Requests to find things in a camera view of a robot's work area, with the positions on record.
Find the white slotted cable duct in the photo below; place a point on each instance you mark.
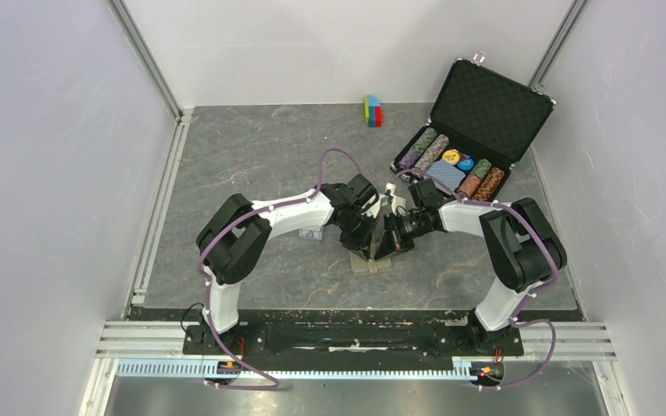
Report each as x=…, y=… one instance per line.
x=208, y=369

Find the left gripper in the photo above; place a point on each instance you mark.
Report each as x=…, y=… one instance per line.
x=362, y=243

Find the yellow dealer chip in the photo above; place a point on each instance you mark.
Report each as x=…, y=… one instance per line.
x=451, y=156

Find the clear plastic card sleeve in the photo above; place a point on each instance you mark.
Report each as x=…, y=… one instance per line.
x=311, y=233

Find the black poker chip case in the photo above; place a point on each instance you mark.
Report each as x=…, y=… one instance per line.
x=485, y=115

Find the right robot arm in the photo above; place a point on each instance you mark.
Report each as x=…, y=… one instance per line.
x=525, y=251

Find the colourful toy block stack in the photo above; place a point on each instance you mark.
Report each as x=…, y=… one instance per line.
x=373, y=114

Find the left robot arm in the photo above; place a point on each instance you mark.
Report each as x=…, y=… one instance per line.
x=234, y=239

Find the blue playing card deck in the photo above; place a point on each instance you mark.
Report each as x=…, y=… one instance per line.
x=446, y=176

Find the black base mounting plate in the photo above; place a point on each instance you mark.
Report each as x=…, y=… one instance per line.
x=359, y=340

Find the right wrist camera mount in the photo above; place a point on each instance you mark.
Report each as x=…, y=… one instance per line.
x=390, y=203

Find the blue dealer chip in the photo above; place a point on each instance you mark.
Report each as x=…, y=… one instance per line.
x=466, y=165

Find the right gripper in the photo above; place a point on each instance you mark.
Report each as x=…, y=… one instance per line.
x=388, y=245

